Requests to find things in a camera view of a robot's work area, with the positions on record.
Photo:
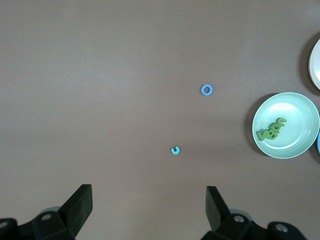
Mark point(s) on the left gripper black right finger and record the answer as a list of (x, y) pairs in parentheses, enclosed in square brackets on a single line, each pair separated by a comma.
[(216, 210)]

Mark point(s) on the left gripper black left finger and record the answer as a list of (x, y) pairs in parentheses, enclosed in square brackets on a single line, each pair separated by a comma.
[(77, 207)]

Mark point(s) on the green foam letter N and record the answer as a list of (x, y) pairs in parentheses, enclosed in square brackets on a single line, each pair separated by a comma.
[(261, 136)]

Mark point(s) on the green foam letter B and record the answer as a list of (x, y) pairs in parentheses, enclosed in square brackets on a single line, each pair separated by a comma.
[(268, 137)]

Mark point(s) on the teal foam letter c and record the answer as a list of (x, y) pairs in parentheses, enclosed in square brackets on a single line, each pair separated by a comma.
[(173, 152)]

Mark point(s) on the blue foam letter O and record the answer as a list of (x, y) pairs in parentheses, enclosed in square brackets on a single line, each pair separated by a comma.
[(202, 90)]

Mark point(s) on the blue plate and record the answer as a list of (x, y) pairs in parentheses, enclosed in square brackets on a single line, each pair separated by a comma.
[(318, 142)]

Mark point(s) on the green plate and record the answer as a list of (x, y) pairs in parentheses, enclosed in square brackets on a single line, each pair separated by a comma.
[(287, 107)]

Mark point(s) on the beige plate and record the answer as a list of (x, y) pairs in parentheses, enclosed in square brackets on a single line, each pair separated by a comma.
[(316, 67)]

